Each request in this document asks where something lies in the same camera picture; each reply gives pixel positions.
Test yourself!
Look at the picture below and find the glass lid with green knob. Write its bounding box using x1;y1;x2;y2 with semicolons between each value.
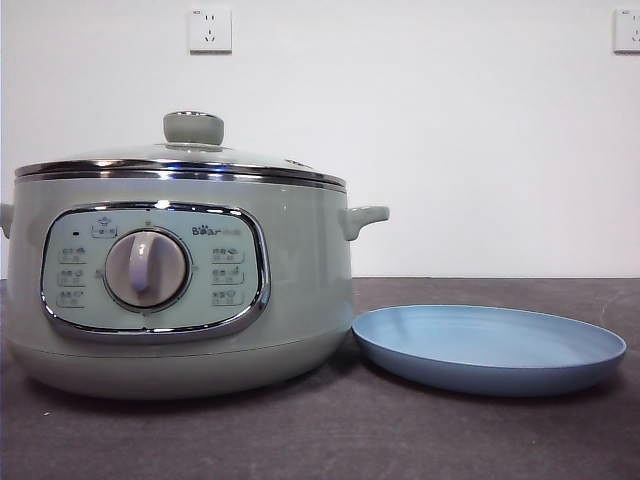
13;110;347;182

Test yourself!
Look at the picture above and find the pale green electric steamer pot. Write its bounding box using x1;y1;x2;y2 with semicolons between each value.
0;169;391;401

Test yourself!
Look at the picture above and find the blue round plate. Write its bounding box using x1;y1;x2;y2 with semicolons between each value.
351;304;628;399

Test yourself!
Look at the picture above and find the white wall socket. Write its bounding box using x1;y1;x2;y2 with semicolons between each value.
613;7;640;55
187;4;234;56

